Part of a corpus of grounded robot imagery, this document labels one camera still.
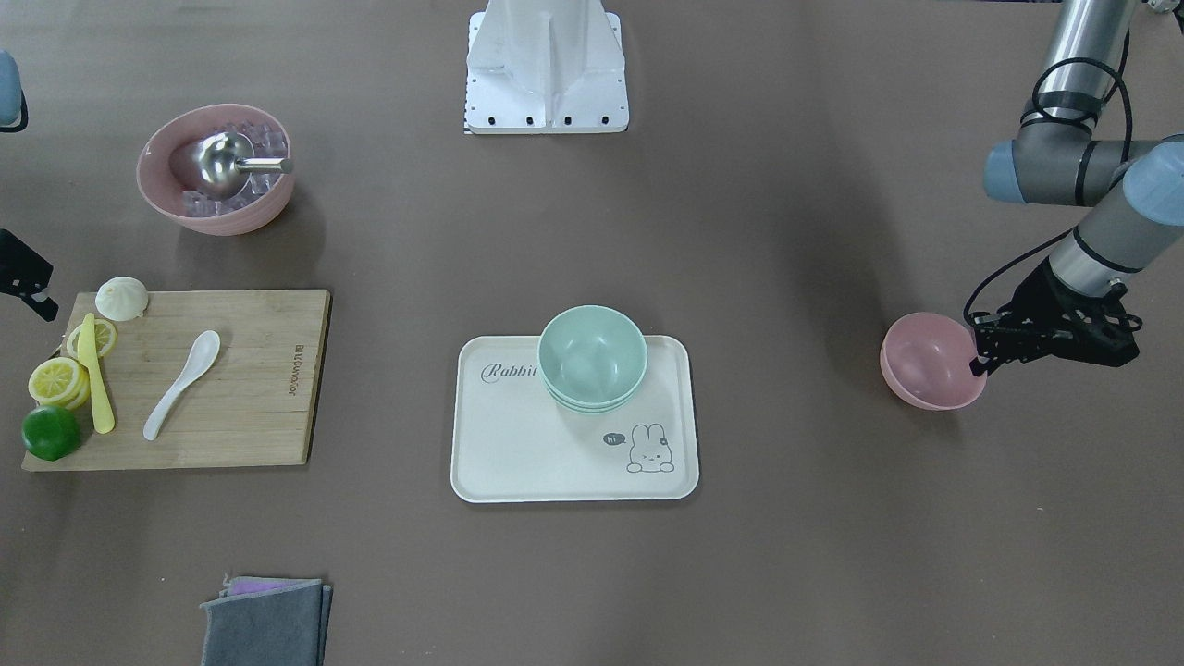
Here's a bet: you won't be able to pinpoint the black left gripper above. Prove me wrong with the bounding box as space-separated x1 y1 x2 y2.
969 260 1143 376

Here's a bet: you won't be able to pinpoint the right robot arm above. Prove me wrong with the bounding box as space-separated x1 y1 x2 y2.
1 50 59 322

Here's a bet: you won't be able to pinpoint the grey and purple folded cloth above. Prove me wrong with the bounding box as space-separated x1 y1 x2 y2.
202 576 333 665

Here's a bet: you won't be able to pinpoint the white steamed bun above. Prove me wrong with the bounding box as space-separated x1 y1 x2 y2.
94 277 152 322

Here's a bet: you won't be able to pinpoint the green lime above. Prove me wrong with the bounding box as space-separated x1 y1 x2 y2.
21 405 83 461

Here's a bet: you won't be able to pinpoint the back lemon slice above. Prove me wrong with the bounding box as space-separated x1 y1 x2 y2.
32 376 92 412

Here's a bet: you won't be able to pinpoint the metal ice scoop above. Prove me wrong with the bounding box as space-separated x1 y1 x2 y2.
169 132 292 201

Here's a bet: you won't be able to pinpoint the pink plastic bowl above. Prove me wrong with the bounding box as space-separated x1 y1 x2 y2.
879 312 987 412

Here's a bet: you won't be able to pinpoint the large pink ice bowl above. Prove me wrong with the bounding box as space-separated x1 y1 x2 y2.
135 103 295 237

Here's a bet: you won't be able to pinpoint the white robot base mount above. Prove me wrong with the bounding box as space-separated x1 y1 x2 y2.
462 1 630 135

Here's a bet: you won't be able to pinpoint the yellow plastic knife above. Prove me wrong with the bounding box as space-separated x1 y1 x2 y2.
76 313 116 434

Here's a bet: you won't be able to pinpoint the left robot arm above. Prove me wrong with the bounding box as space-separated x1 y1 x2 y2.
963 1 1183 376

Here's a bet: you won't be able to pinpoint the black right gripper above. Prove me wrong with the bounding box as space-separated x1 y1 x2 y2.
1 228 59 322

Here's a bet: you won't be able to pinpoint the front lemon slice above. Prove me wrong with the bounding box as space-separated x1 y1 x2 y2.
27 357 89 399

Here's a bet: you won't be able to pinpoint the single lemon slice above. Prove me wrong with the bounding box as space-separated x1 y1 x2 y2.
64 319 117 359

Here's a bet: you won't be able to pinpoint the bamboo cutting board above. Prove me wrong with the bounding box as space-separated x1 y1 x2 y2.
21 290 330 472

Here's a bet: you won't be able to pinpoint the cream rabbit tray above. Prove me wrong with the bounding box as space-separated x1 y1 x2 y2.
450 337 699 502

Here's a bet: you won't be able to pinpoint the stacked mint green bowls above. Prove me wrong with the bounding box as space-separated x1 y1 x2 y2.
536 305 648 414

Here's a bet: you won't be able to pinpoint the white ceramic spoon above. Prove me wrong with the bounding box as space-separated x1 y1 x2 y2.
142 329 221 441

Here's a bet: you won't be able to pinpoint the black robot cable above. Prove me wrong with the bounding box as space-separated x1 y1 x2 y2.
963 28 1135 327

